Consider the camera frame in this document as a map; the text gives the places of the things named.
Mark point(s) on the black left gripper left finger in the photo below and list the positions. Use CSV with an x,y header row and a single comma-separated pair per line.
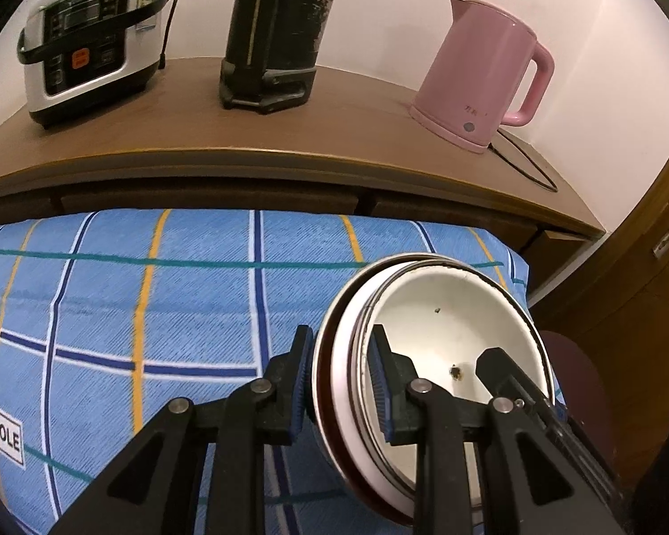
x,y
152,486

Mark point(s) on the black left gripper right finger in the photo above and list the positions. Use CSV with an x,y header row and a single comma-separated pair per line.
x,y
413,410

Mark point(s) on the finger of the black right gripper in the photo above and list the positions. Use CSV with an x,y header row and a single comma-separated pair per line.
x,y
502,376

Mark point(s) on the blue enamel bowl white inside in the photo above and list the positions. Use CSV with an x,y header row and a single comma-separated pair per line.
x,y
462,345

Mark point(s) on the stainless steel bowl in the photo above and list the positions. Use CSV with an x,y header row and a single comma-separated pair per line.
x,y
362,300

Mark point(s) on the red plastic bowl pink inside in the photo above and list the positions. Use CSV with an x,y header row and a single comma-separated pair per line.
x,y
439,312

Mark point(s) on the brown wooden door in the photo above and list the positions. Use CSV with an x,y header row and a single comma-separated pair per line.
x,y
616,307

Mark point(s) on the brown wooden sideboard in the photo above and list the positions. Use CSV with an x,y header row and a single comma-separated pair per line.
x,y
352,149

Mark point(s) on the pink electric kettle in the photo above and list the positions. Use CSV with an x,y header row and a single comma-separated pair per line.
x,y
490,71

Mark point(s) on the black tall thermos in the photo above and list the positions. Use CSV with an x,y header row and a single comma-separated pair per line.
x,y
270,61

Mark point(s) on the white black rice cooker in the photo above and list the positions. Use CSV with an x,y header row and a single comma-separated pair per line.
x,y
81,56

